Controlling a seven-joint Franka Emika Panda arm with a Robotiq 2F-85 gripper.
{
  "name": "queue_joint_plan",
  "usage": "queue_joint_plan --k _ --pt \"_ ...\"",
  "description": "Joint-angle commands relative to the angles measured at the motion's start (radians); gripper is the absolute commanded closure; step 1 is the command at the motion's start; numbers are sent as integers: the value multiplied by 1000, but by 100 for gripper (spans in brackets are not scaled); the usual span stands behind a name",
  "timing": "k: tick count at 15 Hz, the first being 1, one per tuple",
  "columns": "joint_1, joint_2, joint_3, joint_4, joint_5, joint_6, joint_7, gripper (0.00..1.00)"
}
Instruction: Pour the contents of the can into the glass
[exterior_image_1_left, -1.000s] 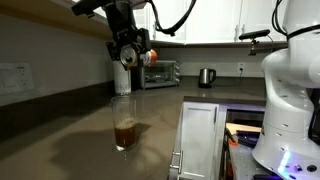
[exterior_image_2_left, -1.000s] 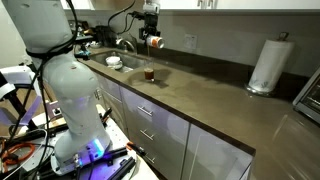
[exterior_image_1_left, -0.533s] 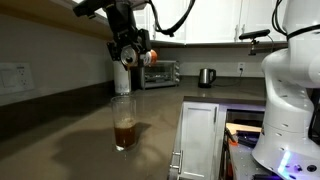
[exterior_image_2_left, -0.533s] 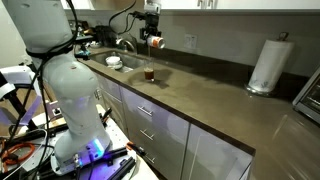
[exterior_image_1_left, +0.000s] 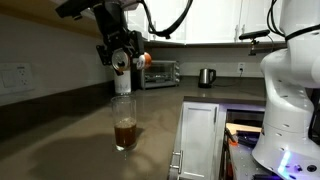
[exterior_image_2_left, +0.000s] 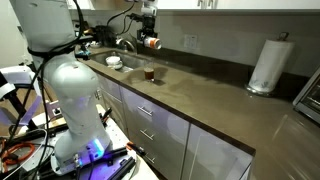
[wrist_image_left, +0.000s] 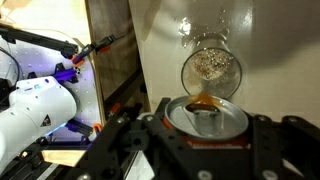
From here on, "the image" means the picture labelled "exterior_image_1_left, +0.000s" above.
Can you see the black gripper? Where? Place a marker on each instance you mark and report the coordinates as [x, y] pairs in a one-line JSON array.
[[113, 26]]

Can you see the orange white soda can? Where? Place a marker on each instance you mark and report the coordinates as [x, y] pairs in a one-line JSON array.
[[120, 60]]

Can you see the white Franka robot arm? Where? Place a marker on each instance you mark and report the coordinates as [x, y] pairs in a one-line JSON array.
[[290, 100]]

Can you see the clear tall drinking glass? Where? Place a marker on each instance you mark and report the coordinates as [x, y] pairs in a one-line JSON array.
[[124, 126]]

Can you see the white paper towel roll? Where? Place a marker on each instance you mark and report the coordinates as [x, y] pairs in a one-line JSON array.
[[122, 83]]

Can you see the silver toaster oven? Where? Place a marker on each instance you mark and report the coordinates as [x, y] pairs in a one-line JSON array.
[[160, 75]]

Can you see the steel electric kettle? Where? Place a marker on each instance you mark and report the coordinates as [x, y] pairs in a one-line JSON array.
[[206, 78]]

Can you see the white base cabinet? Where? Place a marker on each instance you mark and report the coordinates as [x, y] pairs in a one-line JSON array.
[[200, 140]]

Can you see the orange black clamp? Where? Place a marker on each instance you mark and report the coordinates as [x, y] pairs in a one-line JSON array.
[[231, 138]]

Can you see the light wooden cart top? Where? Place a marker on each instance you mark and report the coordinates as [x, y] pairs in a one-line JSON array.
[[243, 127]]

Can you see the white wall outlet plate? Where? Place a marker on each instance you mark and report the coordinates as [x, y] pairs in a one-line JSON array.
[[15, 78]]

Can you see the small white wall socket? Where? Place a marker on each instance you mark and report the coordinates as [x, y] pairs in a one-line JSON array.
[[241, 67]]

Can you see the black camera on stand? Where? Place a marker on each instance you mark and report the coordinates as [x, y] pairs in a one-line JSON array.
[[255, 34]]

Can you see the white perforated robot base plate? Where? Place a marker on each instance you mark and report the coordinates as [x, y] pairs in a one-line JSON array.
[[243, 160]]

